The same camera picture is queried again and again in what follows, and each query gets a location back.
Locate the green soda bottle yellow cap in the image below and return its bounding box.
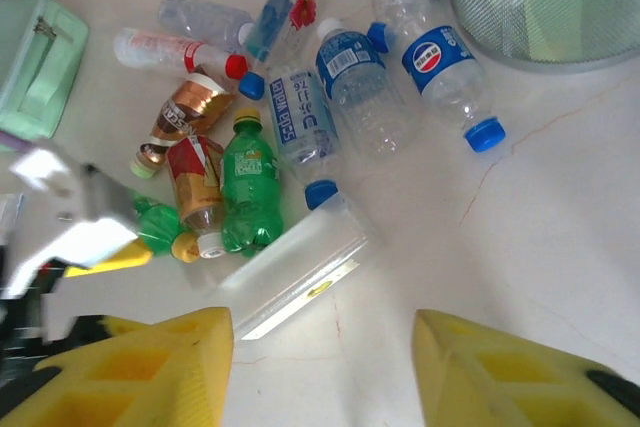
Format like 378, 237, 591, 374
219, 106, 285, 259

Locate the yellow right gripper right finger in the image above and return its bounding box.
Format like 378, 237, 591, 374
413, 309, 640, 427

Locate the clear rectangular plastic container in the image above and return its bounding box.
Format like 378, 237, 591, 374
204, 194, 374, 343

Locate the clear bottle with red cap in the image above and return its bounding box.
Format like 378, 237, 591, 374
113, 27, 250, 81

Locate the plain clear plastic bottle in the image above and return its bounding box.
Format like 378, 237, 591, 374
157, 0, 256, 56

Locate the clear bottle blue red label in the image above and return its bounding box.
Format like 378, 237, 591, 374
238, 0, 324, 101

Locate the soda water bottle blue cap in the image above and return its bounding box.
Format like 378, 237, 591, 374
267, 66, 346, 211

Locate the pale green zip pouch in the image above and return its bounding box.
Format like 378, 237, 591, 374
0, 0, 90, 153

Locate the round logo bottle blue cap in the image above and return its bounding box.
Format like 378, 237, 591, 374
372, 0, 507, 154

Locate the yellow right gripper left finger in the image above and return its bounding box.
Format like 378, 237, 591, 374
0, 306, 236, 427

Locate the crushed green bottle yellow cap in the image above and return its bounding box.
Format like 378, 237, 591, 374
127, 189, 201, 264

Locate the blue label bottle white cap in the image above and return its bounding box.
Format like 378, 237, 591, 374
314, 16, 421, 158

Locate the brown coffee drink bottle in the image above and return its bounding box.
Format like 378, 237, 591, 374
130, 71, 236, 179

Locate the red gold label bottle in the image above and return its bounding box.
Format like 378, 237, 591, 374
164, 135, 227, 261

